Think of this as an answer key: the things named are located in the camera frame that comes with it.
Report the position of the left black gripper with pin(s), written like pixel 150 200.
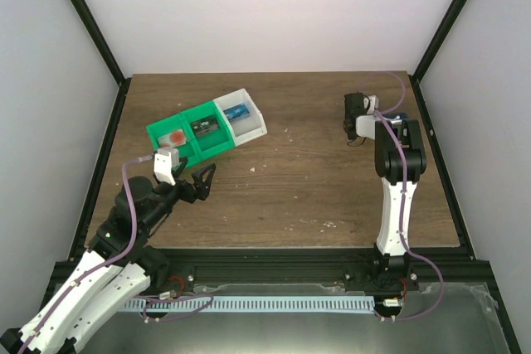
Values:
pixel 202 190

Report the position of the blue leather card holder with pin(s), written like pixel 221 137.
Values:
pixel 396 116

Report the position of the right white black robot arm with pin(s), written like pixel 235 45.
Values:
pixel 399 161

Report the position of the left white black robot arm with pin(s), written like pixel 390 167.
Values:
pixel 119 263

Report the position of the white red credit card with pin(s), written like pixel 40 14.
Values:
pixel 174 139

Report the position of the black credit card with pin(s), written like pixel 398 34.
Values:
pixel 204 126

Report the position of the blue credit card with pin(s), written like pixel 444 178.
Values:
pixel 237 112

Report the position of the middle green bin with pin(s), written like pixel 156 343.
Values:
pixel 210 133

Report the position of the green bin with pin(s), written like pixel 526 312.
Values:
pixel 210 133
pixel 177 121

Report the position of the left green bin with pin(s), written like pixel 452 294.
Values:
pixel 177 121

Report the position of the grey metal sheet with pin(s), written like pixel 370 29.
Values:
pixel 457 318

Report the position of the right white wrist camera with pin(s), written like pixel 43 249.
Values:
pixel 371 103

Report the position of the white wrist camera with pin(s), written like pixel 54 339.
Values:
pixel 371 103
pixel 164 161

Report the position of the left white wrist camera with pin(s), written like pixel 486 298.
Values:
pixel 164 161

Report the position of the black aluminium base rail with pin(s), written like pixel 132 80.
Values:
pixel 353 269

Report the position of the light blue slotted cable duct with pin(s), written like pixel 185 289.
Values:
pixel 257 304

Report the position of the left black side rail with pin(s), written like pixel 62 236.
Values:
pixel 98 173

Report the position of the black side rail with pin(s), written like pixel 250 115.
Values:
pixel 451 198
pixel 98 173

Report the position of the right black side rail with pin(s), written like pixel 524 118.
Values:
pixel 451 198

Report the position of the right black frame post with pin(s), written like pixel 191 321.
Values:
pixel 444 28

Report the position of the black frame post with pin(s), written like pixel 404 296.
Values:
pixel 96 35
pixel 444 28

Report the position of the left black frame post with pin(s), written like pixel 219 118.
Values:
pixel 96 35

